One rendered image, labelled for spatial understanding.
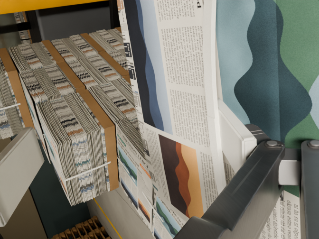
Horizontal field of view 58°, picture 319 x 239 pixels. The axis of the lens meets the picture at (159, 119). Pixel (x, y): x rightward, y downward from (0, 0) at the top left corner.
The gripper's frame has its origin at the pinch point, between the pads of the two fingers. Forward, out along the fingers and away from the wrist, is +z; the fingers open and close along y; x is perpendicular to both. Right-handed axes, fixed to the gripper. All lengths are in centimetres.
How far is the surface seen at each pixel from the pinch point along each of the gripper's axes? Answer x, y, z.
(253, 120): 0.7, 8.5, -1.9
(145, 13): 7.7, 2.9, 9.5
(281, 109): 2.0, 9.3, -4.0
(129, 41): 5.0, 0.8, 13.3
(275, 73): 4.0, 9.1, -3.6
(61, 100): -24, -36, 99
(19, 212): -450, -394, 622
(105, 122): -31, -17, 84
